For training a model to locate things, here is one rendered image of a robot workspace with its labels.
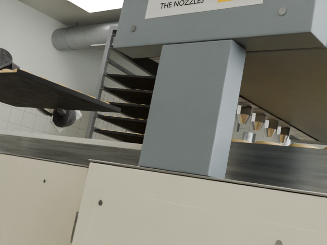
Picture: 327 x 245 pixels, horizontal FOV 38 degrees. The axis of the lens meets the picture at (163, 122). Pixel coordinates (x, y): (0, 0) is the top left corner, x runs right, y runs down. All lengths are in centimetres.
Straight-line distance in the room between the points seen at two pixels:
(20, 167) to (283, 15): 81
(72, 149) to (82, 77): 626
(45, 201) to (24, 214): 8
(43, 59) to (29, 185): 577
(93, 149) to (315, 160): 51
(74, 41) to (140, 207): 603
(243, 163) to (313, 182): 12
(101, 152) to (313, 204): 59
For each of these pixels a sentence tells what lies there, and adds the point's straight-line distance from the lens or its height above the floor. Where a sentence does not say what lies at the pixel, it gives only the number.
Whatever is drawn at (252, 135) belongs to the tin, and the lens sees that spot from 541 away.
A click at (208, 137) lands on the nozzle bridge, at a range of 59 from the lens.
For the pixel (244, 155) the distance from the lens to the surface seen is 74.
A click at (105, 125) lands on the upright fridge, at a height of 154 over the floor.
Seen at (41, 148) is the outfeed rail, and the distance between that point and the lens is 117.
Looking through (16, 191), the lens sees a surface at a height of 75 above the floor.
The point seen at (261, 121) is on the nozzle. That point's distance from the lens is 101.
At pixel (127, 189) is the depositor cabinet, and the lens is 66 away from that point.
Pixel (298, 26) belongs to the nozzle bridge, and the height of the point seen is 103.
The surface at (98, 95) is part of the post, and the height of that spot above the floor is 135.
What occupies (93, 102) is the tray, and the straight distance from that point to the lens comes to 146.
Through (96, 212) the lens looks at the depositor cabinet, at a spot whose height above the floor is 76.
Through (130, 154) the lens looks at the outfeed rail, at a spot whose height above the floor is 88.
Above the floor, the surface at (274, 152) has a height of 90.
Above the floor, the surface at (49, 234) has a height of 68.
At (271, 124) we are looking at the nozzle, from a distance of 106.
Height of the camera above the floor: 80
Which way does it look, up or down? 9 degrees up
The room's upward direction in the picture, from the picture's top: 11 degrees clockwise
